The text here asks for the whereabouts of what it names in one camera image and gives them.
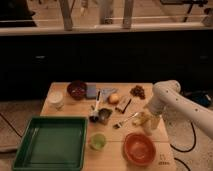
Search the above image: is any wooden table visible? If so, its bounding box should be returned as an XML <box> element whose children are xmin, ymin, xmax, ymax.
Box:
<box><xmin>41</xmin><ymin>82</ymin><xmax>176</xmax><ymax>171</ymax></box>

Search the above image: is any small metal tin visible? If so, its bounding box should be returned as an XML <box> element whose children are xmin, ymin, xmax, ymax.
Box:
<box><xmin>98</xmin><ymin>108</ymin><xmax>112</xmax><ymax>125</ymax></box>

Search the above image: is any green plastic cup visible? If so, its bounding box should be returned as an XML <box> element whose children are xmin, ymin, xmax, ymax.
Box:
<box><xmin>89</xmin><ymin>133</ymin><xmax>106</xmax><ymax>150</ymax></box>

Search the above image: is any brown wooden block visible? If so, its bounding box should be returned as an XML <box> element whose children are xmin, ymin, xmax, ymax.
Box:
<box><xmin>115</xmin><ymin>96</ymin><xmax>131</xmax><ymax>114</ymax></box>

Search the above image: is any dark grape bunch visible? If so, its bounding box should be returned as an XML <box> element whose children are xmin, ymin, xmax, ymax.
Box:
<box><xmin>130</xmin><ymin>85</ymin><xmax>145</xmax><ymax>99</ymax></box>

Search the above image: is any dark red bowl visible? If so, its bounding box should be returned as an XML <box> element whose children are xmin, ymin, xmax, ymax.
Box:
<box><xmin>67</xmin><ymin>80</ymin><xmax>87</xmax><ymax>100</ymax></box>

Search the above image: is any white plastic cup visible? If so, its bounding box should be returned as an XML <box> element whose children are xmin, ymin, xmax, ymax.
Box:
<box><xmin>47</xmin><ymin>91</ymin><xmax>64</xmax><ymax>109</ymax></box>

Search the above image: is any orange-red bowl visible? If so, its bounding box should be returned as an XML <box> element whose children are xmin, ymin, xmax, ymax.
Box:
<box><xmin>123</xmin><ymin>133</ymin><xmax>156</xmax><ymax>166</ymax></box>

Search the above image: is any white-handled brush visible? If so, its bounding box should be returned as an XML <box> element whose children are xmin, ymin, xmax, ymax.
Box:
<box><xmin>89</xmin><ymin>92</ymin><xmax>101</xmax><ymax>123</ymax></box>

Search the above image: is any black cable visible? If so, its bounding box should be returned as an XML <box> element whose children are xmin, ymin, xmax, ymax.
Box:
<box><xmin>169</xmin><ymin>121</ymin><xmax>198</xmax><ymax>171</ymax></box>

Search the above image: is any light blue cloth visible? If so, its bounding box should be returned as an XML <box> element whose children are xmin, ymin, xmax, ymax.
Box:
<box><xmin>100</xmin><ymin>88</ymin><xmax>117</xmax><ymax>101</ymax></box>

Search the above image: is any yellow banana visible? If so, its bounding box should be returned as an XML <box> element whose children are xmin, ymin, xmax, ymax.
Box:
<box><xmin>132</xmin><ymin>112</ymin><xmax>151</xmax><ymax>126</ymax></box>

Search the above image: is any green plastic tray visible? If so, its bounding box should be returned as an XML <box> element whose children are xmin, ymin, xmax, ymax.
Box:
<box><xmin>12</xmin><ymin>116</ymin><xmax>87</xmax><ymax>171</ymax></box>

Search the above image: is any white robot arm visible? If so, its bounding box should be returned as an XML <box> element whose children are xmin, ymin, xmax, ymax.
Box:
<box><xmin>146</xmin><ymin>80</ymin><xmax>213</xmax><ymax>140</ymax></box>

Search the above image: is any blue sponge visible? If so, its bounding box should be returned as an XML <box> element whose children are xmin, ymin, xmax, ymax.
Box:
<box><xmin>86</xmin><ymin>85</ymin><xmax>96</xmax><ymax>99</ymax></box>

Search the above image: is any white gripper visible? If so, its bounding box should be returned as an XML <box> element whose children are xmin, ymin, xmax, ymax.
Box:
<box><xmin>143</xmin><ymin>104</ymin><xmax>164</xmax><ymax>136</ymax></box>

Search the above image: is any yellow-orange round fruit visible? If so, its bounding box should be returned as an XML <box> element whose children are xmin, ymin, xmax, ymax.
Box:
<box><xmin>108</xmin><ymin>93</ymin><xmax>119</xmax><ymax>104</ymax></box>

